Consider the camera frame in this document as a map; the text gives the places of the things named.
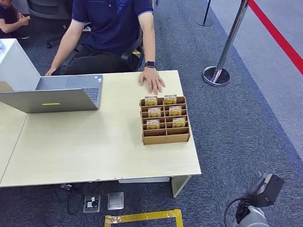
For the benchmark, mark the black power adapter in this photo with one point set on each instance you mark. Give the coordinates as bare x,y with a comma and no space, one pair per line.
66,187

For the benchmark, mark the chrome stanchion post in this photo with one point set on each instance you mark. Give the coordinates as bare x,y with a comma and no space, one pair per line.
230,34

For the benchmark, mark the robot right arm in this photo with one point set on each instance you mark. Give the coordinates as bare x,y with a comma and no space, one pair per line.
251,219

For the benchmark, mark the person's right hand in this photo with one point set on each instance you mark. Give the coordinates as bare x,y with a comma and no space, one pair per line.
50,72

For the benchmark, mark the person's left forearm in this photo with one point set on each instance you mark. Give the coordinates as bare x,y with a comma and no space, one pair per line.
147,40

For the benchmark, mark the yellow sticker on laptop lid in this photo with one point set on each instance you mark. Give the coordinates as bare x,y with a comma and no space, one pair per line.
51,104

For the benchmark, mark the silver laptop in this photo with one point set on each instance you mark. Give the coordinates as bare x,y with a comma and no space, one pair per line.
59,97

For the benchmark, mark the red barrier belt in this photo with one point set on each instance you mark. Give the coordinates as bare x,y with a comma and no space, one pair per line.
276,36

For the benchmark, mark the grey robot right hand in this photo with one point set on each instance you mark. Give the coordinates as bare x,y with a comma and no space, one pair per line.
258,186

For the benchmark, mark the dark stanchion post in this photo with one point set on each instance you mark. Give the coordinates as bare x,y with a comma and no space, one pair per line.
205,21

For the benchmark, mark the white desk crossbar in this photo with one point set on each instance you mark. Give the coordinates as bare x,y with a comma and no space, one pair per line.
144,180

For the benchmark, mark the black wrist watch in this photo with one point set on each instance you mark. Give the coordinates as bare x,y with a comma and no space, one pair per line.
149,64

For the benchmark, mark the yellow printed card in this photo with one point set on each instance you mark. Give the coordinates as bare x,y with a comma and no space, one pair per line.
175,111
153,124
179,122
151,101
154,112
170,99

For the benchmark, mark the white desk leg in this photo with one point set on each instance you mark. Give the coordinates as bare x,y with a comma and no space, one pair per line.
180,185

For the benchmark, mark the person in background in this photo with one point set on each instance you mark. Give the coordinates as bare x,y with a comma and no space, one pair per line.
9,18

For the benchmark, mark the open floor socket box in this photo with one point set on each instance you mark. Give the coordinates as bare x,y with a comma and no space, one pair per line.
91,204

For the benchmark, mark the white cabinet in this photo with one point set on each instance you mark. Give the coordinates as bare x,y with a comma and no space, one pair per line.
17,69

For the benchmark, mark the brown cardboard card holder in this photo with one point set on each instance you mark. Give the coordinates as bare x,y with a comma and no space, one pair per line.
165,136

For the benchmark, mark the black office chair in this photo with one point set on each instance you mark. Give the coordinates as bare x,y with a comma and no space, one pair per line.
47,9
136,53

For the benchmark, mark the yellow floor tape frame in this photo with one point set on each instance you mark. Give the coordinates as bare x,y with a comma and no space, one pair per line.
144,216

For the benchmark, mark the closed floor socket box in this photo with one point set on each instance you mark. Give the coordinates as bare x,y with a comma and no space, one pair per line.
115,200

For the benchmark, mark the person's left hand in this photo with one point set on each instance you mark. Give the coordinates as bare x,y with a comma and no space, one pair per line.
151,80

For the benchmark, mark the seated person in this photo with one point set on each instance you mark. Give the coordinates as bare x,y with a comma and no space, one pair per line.
111,25

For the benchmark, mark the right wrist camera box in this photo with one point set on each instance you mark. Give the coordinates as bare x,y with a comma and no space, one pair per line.
273,191

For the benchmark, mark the person's right forearm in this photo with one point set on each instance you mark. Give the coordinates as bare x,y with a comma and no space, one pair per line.
69,44

